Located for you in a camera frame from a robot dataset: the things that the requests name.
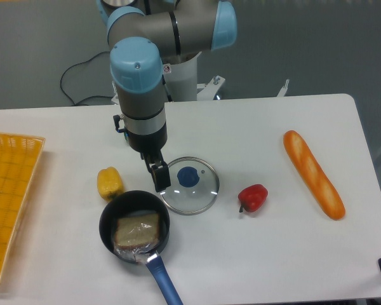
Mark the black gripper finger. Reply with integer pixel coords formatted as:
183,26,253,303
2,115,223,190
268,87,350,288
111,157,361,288
141,151,171,192

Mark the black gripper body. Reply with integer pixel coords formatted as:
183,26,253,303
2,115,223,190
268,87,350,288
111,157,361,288
113,114,168,159

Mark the glass pot lid blue knob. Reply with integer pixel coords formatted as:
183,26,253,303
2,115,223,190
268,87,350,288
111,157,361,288
160,156,220,216

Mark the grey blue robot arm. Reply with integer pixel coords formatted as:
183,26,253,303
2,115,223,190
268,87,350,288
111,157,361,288
97,1,237,191

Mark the yellow bell pepper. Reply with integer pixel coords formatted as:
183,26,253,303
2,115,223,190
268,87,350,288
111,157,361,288
97,166,125,202

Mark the wrapped sandwich bread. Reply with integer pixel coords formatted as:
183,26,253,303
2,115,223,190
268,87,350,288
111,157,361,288
112,213,161,264

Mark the red bell pepper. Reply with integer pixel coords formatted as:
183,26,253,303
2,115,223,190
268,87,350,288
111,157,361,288
237,184,269,219

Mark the yellow wicker basket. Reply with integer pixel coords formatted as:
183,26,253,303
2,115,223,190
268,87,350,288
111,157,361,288
0,133,46,282

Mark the orange baguette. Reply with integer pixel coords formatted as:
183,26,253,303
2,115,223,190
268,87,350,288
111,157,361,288
283,130,345,220

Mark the black saucepan blue handle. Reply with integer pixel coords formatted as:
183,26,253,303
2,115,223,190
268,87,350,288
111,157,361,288
99,191,183,304

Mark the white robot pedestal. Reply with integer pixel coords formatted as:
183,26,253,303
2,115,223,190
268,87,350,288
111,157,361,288
110,50,290,104

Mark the black cable on floor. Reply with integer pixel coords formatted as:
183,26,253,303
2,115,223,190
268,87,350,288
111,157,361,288
60,50,117,107

